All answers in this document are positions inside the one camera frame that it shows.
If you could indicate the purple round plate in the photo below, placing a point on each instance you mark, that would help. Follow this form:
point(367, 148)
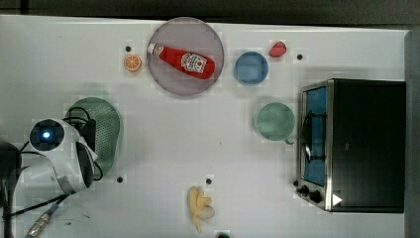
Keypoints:
point(191, 35)

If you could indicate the red ketchup bottle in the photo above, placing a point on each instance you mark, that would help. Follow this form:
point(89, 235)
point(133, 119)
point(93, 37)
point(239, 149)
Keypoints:
point(190, 63)

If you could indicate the blue plastic bowl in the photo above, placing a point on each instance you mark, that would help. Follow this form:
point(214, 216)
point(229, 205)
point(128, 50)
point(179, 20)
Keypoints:
point(251, 68)

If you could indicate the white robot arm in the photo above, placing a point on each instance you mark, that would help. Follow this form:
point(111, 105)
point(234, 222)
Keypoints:
point(39, 179)

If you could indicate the green plastic cup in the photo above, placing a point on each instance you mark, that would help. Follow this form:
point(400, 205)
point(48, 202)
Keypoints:
point(275, 122)

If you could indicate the orange slice toy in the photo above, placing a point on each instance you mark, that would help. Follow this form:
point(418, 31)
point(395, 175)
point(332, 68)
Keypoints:
point(132, 63)

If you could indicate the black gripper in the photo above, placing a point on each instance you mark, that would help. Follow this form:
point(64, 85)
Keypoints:
point(87, 131)

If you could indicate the peeled banana toy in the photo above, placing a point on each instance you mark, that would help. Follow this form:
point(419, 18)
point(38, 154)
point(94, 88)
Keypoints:
point(199, 207)

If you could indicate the green plastic strainer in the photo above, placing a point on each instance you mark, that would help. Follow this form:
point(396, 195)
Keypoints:
point(108, 124)

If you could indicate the black toaster oven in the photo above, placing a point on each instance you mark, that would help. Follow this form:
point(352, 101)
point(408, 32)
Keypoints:
point(351, 145)

